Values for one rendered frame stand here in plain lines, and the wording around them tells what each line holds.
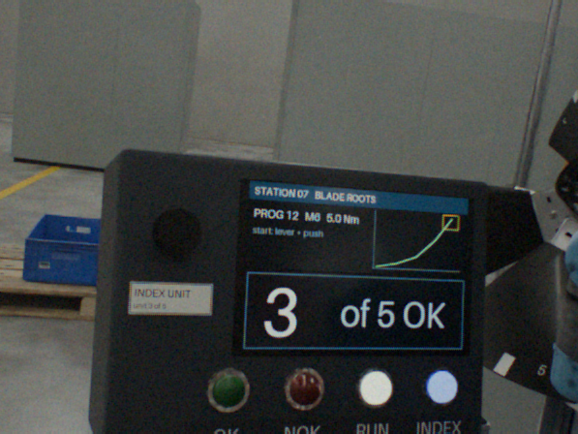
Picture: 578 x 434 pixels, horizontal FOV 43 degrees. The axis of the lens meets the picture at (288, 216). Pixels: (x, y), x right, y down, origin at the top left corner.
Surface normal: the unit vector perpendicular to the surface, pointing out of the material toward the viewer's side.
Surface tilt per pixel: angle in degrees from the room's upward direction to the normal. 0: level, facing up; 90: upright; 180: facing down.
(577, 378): 93
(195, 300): 75
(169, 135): 90
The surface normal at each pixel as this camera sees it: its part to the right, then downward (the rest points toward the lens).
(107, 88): 0.05, 0.20
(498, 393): -0.94, -0.07
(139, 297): 0.33, -0.04
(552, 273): -0.11, -0.47
